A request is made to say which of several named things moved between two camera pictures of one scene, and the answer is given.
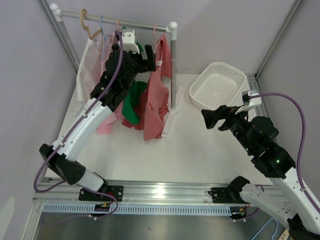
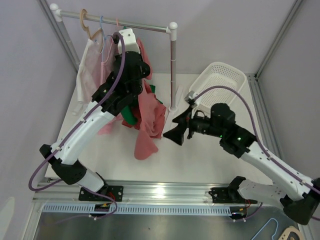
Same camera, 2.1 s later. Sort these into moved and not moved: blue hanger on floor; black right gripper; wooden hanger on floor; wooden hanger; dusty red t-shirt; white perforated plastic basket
Moved: dusty red t-shirt; black right gripper
Not moved: wooden hanger; wooden hanger on floor; blue hanger on floor; white perforated plastic basket
